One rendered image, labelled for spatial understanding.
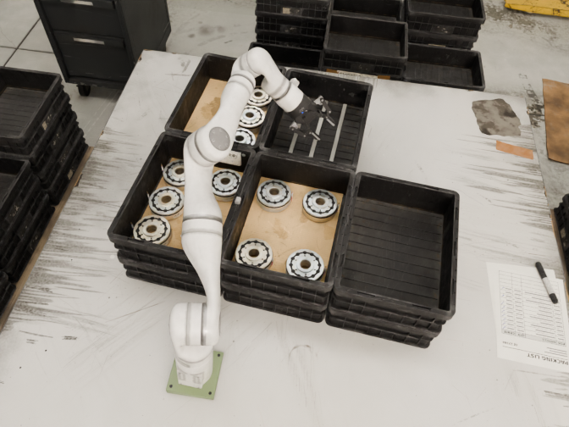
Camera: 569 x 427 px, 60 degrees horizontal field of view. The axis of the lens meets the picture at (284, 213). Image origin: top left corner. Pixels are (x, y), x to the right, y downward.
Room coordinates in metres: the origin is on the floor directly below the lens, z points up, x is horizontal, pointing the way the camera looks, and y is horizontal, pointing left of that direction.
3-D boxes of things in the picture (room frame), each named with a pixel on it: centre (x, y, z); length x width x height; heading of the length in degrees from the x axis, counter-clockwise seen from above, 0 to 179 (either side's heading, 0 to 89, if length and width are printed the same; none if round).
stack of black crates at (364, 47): (2.13, -0.34, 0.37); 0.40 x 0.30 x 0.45; 85
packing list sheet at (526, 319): (0.65, -0.74, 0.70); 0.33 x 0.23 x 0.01; 175
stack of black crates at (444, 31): (2.49, -0.77, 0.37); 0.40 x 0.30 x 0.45; 85
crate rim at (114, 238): (0.84, 0.28, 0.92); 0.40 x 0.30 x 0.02; 170
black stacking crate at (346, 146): (1.18, -0.09, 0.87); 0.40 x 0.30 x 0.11; 170
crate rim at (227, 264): (0.79, -0.02, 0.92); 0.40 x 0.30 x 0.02; 170
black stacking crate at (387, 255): (0.73, -0.31, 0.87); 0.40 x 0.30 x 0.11; 170
